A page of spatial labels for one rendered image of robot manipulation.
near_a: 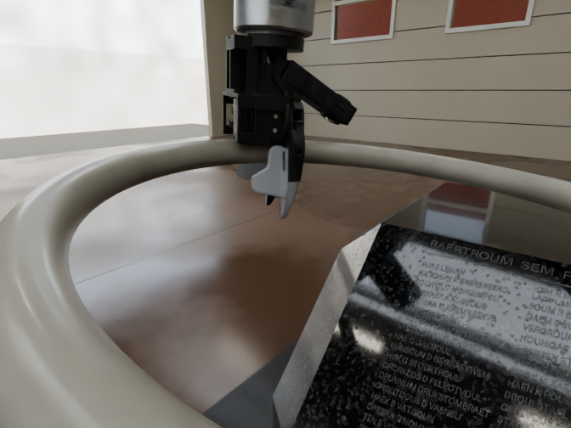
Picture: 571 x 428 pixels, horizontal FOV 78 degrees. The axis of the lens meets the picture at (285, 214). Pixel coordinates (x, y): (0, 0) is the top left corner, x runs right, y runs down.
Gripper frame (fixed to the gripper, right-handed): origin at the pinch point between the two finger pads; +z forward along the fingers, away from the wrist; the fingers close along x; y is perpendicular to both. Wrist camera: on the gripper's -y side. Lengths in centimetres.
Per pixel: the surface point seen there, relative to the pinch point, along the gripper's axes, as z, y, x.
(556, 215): 2.2, -44.0, 10.0
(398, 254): 6.7, -15.6, 7.0
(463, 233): 3.2, -24.1, 9.9
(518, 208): 2.4, -41.8, 5.3
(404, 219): 3.6, -20.2, 2.3
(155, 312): 90, 14, -110
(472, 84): -34, -502, -411
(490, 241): 3.0, -25.0, 13.5
